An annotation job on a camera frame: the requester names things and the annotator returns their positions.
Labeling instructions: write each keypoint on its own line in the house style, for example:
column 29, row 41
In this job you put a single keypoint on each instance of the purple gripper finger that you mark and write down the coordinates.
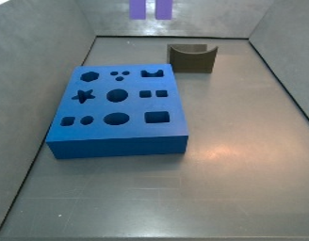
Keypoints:
column 163, row 9
column 137, row 9

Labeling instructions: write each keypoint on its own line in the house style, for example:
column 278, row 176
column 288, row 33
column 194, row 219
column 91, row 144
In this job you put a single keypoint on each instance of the dark olive curved block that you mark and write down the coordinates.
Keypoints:
column 190, row 57

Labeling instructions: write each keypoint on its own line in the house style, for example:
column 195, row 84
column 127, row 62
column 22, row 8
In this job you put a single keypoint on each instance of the blue shape-sorter block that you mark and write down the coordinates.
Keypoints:
column 118, row 110

